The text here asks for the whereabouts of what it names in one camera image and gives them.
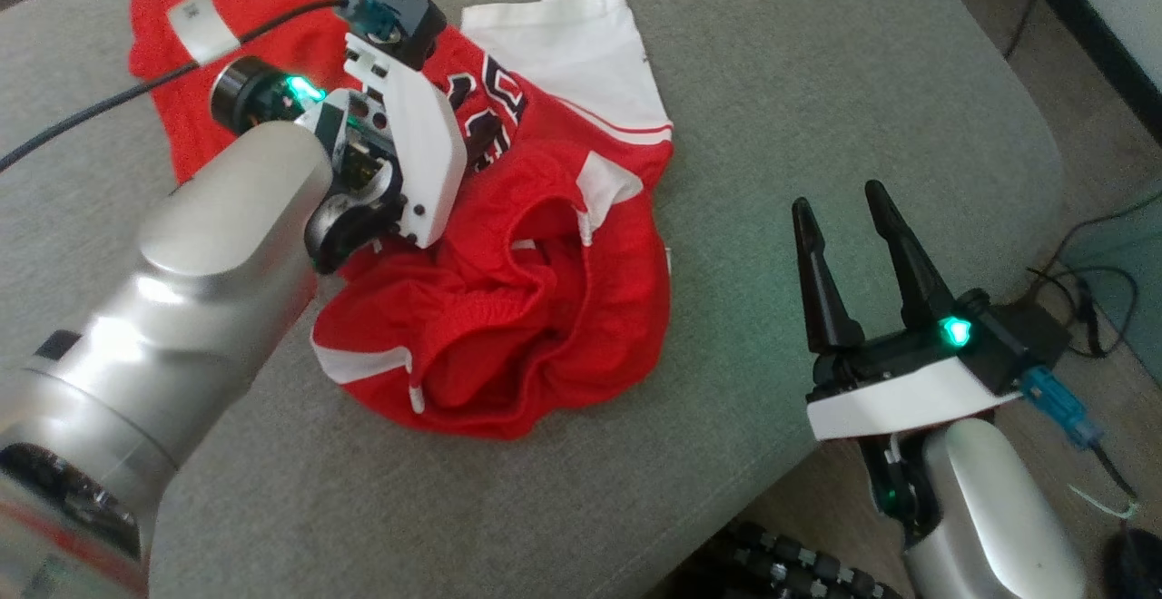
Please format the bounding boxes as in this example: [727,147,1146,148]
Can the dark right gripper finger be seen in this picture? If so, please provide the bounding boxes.
[864,180,956,328]
[792,197,865,353]

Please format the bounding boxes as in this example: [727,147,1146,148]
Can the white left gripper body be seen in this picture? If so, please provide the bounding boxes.
[211,32,468,250]

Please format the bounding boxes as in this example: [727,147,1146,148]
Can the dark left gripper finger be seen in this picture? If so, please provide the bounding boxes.
[466,116,502,171]

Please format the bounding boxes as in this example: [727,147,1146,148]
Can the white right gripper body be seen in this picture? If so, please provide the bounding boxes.
[806,289,1022,441]

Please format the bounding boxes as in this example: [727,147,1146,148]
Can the red white-sleeved printed jersey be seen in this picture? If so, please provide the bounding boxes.
[127,0,677,219]

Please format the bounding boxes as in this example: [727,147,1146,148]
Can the red white-striped shorts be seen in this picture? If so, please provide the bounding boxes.
[309,141,675,441]

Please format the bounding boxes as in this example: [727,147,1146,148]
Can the grey fabric sofa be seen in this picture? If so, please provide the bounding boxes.
[0,0,1065,599]

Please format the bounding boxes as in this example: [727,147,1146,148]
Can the pale green floor mat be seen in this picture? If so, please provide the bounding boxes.
[1058,183,1162,382]

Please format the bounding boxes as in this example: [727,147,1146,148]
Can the dark round floor object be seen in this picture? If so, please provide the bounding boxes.
[1103,526,1162,599]

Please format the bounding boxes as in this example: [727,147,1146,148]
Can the black furniture base edge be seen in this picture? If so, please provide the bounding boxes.
[1003,0,1162,148]

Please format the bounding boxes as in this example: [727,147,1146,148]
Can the blue left camera connector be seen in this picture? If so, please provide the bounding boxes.
[345,0,402,44]

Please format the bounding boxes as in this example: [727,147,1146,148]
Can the blue camera connector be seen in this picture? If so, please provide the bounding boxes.
[345,0,402,44]
[1019,366,1106,451]

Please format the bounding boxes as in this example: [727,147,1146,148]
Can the blue right camera connector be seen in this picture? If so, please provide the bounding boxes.
[1019,366,1106,451]

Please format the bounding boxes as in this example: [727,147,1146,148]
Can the looped black floor cables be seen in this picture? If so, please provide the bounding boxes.
[1026,186,1162,359]

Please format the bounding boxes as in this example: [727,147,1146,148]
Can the black beaded cable conduit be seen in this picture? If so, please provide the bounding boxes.
[685,517,909,599]

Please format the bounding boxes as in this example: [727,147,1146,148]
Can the white cable zip tie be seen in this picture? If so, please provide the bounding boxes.
[1067,484,1141,521]

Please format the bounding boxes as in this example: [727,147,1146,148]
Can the black right camera cable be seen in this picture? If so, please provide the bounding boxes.
[1089,440,1141,505]

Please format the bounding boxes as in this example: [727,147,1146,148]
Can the black camera cable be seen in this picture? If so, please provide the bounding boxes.
[0,0,350,173]
[1089,440,1141,505]

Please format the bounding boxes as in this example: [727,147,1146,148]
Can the thin black floor cable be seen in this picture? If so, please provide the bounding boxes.
[1003,0,1097,60]

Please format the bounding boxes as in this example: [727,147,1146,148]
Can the black left camera cable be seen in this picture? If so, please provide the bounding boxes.
[0,0,350,173]

